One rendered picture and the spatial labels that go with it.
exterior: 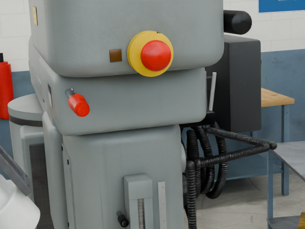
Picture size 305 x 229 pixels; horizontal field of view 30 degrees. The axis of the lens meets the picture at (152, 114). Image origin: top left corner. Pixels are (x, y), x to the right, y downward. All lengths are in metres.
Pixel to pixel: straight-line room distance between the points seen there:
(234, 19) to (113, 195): 0.34
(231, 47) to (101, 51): 0.56
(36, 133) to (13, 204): 0.76
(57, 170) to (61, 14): 0.43
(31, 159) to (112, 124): 0.53
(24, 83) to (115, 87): 4.36
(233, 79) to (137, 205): 0.47
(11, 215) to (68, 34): 0.26
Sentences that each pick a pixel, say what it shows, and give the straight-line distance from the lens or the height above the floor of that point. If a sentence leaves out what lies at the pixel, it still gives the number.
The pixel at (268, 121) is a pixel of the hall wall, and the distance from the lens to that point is 5.90.
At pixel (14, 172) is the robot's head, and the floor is 1.66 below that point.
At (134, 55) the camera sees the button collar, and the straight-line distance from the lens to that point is 0.75.
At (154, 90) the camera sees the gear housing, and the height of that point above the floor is 1.69.
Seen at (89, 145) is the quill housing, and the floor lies 1.60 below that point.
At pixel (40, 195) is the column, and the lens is 1.41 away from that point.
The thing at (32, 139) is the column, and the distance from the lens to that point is 1.38.
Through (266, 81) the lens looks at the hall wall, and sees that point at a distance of 5.81.
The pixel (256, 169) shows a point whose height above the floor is 0.23.
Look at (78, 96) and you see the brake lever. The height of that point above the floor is 1.71.
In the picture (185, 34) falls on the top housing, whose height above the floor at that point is 1.78.
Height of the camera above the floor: 1.84
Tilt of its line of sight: 12 degrees down
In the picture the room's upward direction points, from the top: 3 degrees counter-clockwise
